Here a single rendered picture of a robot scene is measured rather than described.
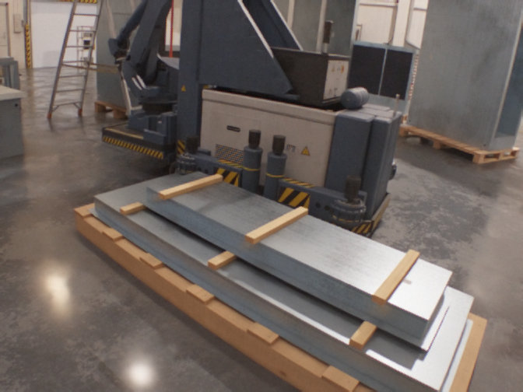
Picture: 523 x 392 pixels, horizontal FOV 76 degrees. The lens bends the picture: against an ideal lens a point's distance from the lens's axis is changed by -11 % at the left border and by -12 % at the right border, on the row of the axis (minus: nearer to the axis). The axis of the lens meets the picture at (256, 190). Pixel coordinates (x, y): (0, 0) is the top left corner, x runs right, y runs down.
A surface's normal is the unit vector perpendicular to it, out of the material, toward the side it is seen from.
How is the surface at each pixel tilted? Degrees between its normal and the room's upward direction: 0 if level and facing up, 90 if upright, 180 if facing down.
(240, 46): 90
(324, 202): 90
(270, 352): 90
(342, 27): 90
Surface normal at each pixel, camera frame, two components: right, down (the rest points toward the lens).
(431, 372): 0.09, -0.92
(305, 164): -0.50, 0.29
